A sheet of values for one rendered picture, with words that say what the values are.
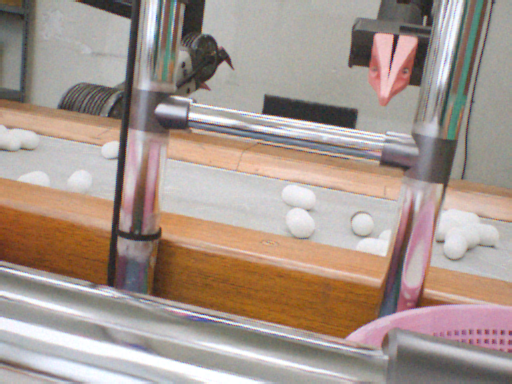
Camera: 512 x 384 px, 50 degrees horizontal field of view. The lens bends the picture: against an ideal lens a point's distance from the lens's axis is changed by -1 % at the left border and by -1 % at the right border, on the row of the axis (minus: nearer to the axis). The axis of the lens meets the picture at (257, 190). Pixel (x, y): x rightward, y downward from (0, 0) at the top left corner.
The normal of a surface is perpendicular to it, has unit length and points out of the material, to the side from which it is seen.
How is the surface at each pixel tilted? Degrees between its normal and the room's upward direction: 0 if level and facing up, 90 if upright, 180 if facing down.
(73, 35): 90
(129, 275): 90
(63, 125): 45
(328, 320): 90
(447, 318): 74
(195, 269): 90
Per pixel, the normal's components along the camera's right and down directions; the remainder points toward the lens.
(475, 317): 0.35, -0.01
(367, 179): -0.05, -0.55
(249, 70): -0.32, 0.17
